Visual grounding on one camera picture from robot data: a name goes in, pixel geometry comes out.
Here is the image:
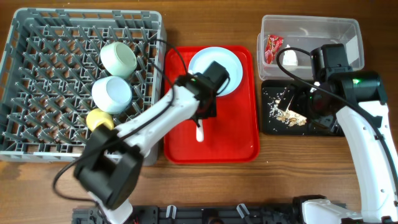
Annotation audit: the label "white plastic fork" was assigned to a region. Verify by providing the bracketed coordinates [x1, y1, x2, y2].
[196, 119, 204, 142]

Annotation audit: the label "white tissue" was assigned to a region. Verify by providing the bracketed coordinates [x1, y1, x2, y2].
[282, 50, 299, 66]

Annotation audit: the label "light blue plate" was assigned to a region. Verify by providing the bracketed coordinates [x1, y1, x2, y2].
[188, 47, 243, 96]

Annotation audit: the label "red snack wrapper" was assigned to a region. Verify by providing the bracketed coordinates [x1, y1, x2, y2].
[264, 35, 284, 64]

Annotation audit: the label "light blue bowl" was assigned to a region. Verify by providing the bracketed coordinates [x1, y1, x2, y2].
[91, 76, 132, 114]

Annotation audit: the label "mint green cup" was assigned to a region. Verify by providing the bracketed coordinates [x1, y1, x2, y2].
[99, 42, 137, 80]

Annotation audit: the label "yellow plastic cup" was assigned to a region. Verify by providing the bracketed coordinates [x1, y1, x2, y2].
[86, 108, 114, 131]

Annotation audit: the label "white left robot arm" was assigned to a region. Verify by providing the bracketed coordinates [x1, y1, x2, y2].
[74, 62, 229, 223]

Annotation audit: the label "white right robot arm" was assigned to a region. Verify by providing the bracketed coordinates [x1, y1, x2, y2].
[275, 44, 397, 223]

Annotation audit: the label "grey dishwasher rack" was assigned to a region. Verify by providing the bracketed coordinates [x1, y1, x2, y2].
[1, 8, 167, 162]

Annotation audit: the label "rice and peanut shells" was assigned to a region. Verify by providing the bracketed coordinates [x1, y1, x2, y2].
[268, 100, 307, 127]

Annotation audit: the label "black plastic bin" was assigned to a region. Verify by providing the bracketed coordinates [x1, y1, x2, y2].
[261, 80, 344, 137]

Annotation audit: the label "red plastic tray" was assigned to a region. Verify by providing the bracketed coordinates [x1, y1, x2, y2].
[164, 45, 260, 164]

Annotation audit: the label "clear plastic bin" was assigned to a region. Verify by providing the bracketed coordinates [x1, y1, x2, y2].
[257, 15, 364, 81]

